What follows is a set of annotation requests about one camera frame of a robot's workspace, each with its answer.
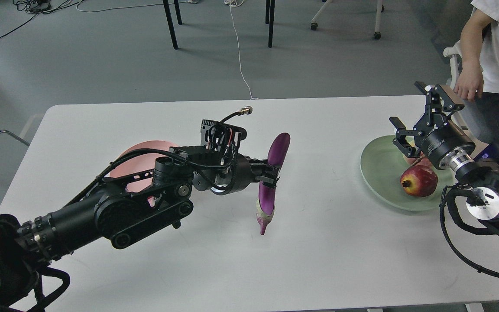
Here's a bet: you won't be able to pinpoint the light green plate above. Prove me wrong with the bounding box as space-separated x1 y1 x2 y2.
360 136 455 212

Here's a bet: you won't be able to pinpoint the white cable on floor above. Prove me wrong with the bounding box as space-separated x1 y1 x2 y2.
224 0 259 100

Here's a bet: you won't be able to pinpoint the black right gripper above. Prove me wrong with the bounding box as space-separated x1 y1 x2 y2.
389 81 475 170

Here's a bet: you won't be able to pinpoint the person's hand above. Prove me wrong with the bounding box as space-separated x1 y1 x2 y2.
454 70 484 101

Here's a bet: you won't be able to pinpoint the black cables on floor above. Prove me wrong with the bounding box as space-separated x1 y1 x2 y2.
0 0 189 51

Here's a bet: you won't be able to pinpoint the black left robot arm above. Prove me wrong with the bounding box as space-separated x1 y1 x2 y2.
0 106 291 312

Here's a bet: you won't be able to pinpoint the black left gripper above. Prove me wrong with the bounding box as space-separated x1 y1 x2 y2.
211 154 281 195

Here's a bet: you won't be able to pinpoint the purple eggplant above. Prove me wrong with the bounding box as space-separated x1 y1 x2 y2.
256 133 291 235

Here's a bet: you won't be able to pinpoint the red chili pepper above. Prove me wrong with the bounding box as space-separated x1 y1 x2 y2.
147 196 155 207

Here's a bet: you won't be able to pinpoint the pink plate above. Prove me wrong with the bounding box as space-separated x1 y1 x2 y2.
107 140 178 193

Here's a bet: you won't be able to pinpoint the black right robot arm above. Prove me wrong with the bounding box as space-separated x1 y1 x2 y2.
389 81 499 278

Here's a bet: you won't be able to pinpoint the black table leg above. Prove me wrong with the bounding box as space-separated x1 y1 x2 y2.
162 0 183 50
265 0 276 48

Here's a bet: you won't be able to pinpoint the white office chair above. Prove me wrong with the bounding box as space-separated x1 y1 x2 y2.
442 40 499 148

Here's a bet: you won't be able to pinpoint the white rolling chair base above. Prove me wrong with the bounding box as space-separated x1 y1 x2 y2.
310 0 386 41

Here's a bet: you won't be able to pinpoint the red pomegranate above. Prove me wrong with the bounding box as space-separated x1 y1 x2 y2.
400 165 438 197

